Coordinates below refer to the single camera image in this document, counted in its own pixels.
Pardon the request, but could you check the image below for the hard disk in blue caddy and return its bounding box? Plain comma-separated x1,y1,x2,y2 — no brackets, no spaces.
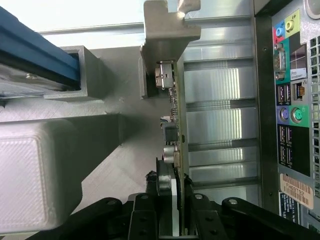
0,4,82,101

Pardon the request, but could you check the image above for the grey printed parts rack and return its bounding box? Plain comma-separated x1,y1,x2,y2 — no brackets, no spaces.
0,44,176,235

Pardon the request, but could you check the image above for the black open PC case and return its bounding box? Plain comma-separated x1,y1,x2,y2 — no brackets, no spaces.
253,0,320,240

